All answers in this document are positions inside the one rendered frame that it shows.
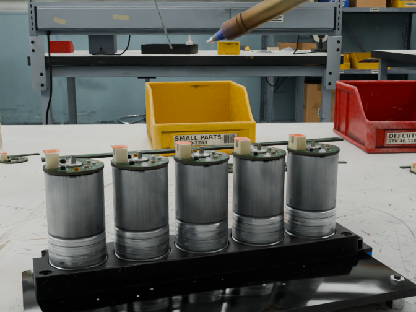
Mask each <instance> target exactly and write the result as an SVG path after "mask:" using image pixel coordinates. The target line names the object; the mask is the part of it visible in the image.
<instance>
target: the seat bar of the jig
mask: <svg viewBox="0 0 416 312"><path fill-rule="evenodd" d="M357 249H358V235H357V234H356V233H354V232H352V231H350V230H349V229H347V228H345V227H343V226H342V225H340V224H339V223H337V222H336V227H335V235H333V236H330V237H328V238H320V239H308V238H299V237H296V236H292V235H289V234H288V233H286V232H285V222H284V235H283V241H281V242H280V243H277V244H274V245H269V246H251V245H244V244H241V243H238V242H236V241H234V240H233V239H232V228H229V229H228V247H227V248H226V249H224V250H221V251H218V252H215V253H204V254H198V253H188V252H185V251H182V250H179V249H178V248H176V247H175V235H170V253H169V254H168V255H167V256H165V257H163V258H160V259H156V260H153V261H142V262H135V261H126V260H123V259H120V258H117V257H116V256H115V243H114V241H113V242H108V243H107V258H108V259H107V260H106V261H105V262H104V263H103V264H101V265H99V266H96V267H92V268H89V269H82V270H74V271H69V270H62V269H57V268H54V267H52V266H50V260H49V251H48V249H45V250H43V251H41V256H42V257H39V258H32V259H33V276H34V284H35V296H36V301H39V300H47V299H52V298H61V297H69V296H74V295H82V294H87V293H95V292H104V291H109V290H117V289H122V288H130V287H138V286H143V285H152V284H160V283H165V282H173V281H178V280H186V279H195V278H200V277H208V276H213V275H221V274H229V273H234V272H242V271H250V270H255V269H263V268H268V267H277V266H285V265H290V264H298V263H303V262H311V261H320V260H325V259H333V258H341V257H346V256H354V255H357Z"/></svg>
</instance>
